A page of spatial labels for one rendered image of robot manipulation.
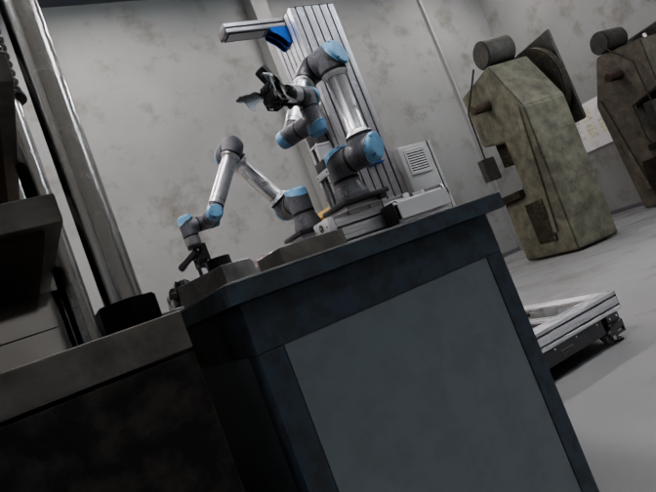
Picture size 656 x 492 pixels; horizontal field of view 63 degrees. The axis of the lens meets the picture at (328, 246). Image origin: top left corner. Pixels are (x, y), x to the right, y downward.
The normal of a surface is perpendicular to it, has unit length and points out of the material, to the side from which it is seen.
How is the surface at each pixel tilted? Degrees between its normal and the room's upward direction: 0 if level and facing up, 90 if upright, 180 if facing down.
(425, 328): 90
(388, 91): 90
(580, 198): 92
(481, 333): 90
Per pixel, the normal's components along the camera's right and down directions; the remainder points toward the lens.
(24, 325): 0.47, -0.25
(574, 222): 0.25, -0.13
